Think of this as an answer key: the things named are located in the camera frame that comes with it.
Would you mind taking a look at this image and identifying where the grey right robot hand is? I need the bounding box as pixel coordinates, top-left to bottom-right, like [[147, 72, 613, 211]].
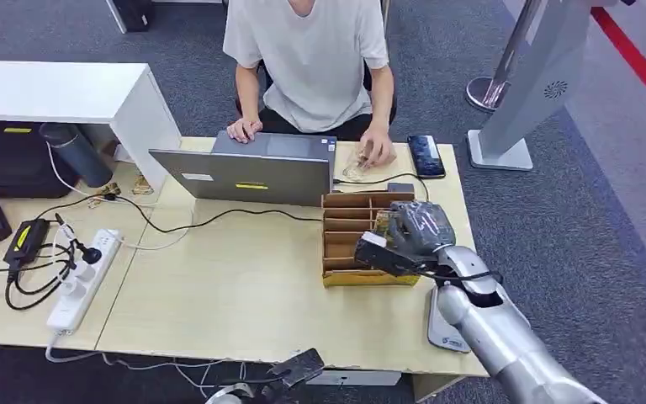
[[383, 200, 458, 263]]

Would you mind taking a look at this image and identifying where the person's right hand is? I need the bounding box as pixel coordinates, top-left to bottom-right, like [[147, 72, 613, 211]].
[[226, 117, 264, 145]]

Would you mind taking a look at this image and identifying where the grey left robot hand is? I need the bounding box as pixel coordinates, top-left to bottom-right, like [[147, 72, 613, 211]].
[[268, 348, 326, 389]]

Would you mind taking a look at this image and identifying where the person's left hand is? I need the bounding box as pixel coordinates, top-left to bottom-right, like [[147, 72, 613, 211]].
[[356, 125, 398, 169]]

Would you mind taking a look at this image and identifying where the patterned card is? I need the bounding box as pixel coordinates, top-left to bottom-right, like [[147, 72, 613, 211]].
[[373, 210, 394, 249]]

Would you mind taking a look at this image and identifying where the clear plastic wrapper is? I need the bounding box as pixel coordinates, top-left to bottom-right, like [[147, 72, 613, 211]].
[[342, 146, 398, 183]]

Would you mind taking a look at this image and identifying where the black office chair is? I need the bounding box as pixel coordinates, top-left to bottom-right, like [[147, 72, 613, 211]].
[[233, 56, 400, 128]]

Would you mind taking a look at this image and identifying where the grey laptop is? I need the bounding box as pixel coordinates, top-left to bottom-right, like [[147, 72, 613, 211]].
[[149, 130, 339, 208]]

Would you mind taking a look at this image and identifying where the black smartphone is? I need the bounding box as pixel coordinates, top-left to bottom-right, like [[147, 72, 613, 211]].
[[406, 134, 447, 180]]

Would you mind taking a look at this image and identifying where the wooden card box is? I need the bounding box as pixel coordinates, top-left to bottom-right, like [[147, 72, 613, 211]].
[[320, 191, 421, 289]]

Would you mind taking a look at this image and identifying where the person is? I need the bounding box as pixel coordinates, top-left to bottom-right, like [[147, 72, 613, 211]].
[[222, 0, 400, 169]]

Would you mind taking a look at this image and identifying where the grey flat device with logo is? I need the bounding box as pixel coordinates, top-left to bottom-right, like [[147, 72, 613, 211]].
[[426, 286, 473, 354]]

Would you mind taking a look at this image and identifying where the chrome stanchion pole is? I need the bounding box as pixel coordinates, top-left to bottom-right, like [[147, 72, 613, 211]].
[[464, 0, 544, 114]]

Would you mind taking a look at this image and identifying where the black cabinet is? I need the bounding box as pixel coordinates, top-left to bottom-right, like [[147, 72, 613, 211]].
[[104, 0, 156, 35]]

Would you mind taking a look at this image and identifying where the dark grey thermos bottle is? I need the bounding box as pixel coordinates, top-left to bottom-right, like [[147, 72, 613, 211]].
[[39, 122, 114, 189]]

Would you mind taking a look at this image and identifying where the white cabinet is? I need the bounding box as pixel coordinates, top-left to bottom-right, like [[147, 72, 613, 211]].
[[0, 60, 183, 192]]

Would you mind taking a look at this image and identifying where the grey floor stand kiosk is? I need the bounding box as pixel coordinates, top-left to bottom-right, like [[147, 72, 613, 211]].
[[466, 0, 621, 173]]

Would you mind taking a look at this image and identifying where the black plug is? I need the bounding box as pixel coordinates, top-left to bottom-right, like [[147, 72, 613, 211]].
[[54, 212, 103, 266]]

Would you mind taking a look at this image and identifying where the white plug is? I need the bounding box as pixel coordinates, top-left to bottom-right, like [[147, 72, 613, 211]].
[[71, 261, 97, 284], [56, 278, 82, 300]]

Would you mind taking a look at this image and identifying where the white power strip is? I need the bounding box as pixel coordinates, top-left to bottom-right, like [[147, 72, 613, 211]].
[[45, 228, 123, 336]]

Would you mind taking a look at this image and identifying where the black bag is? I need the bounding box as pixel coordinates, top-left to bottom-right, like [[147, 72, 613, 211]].
[[0, 120, 80, 199]]

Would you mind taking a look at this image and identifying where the black power adapter yellow label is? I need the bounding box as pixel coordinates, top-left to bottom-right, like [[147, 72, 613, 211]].
[[2, 217, 51, 267]]

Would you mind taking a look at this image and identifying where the thin black laptop cable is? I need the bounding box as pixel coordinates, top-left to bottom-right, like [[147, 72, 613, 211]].
[[332, 172, 431, 202]]

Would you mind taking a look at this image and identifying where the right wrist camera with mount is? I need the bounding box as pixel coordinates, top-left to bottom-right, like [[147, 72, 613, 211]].
[[353, 231, 432, 279]]

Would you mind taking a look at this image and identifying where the white rail under desk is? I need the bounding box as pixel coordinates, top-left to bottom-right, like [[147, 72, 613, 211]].
[[304, 369, 403, 387]]

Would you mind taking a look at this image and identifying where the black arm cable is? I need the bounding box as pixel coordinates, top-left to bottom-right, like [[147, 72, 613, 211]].
[[411, 267, 504, 286]]

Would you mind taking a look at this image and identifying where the long black charger cable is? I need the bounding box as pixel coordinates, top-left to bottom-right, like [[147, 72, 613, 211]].
[[35, 192, 324, 236]]

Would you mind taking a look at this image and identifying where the white power strip cord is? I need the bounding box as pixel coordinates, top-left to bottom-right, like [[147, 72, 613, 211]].
[[44, 331, 247, 392]]

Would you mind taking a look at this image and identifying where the thin white cable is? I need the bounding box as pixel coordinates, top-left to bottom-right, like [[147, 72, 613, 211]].
[[44, 141, 197, 253]]

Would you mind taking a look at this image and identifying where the coiled black cable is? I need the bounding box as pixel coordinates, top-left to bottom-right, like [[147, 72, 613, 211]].
[[0, 242, 77, 312]]

